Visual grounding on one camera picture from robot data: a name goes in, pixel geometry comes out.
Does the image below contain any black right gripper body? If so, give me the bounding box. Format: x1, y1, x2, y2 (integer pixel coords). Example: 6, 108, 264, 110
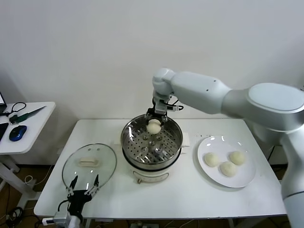
146, 94, 172, 120

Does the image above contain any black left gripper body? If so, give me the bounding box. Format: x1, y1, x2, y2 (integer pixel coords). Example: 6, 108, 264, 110
67, 189, 93, 215

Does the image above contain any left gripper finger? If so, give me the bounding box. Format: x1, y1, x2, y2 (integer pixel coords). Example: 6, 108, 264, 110
66, 176, 78, 196
84, 174, 100, 196

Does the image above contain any white steamed baozi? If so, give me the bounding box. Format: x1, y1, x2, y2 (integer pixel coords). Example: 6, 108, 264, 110
204, 152, 219, 167
218, 161, 238, 177
228, 151, 246, 165
146, 119, 162, 135

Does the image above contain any round glass pot lid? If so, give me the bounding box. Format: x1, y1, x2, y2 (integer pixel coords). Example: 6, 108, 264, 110
62, 143, 118, 193

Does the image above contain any perforated steel steamer basket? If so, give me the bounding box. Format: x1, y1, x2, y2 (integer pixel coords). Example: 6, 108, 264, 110
114, 114, 190, 167

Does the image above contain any round white plate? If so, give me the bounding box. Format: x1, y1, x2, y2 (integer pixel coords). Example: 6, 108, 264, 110
197, 135, 257, 189

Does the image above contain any white electric cooker pot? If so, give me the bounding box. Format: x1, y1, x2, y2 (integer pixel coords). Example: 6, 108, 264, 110
122, 140, 189, 185

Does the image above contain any white power strip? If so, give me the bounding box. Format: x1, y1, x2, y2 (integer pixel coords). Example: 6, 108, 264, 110
129, 220, 160, 228

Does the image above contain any white side table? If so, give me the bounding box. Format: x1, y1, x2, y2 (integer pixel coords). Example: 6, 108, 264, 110
0, 102, 57, 209

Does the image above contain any blue computer mouse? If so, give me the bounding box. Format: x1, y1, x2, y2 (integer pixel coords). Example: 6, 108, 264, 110
9, 125, 28, 142

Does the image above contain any flat black device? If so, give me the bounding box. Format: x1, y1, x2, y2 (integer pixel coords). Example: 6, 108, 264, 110
0, 123, 10, 143

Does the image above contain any open laptop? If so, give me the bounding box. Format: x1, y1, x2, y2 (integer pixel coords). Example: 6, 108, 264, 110
0, 91, 8, 114

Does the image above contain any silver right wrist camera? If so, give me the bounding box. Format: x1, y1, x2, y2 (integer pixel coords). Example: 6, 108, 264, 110
154, 99, 184, 114

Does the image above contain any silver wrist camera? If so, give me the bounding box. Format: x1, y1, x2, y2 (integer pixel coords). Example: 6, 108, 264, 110
154, 99, 184, 114
42, 210, 72, 226

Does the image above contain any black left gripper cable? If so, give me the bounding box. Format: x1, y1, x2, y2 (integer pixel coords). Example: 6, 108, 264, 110
57, 199, 70, 212

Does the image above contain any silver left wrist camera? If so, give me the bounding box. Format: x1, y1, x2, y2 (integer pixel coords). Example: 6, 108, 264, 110
42, 210, 72, 226

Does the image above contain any white cable on floor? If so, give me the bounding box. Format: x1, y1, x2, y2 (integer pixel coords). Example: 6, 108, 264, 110
23, 175, 37, 185

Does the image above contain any green handled knife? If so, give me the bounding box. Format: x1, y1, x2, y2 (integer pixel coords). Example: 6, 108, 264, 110
16, 105, 47, 123

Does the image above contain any black cable loop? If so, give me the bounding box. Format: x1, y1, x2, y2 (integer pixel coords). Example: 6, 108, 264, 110
0, 102, 26, 117

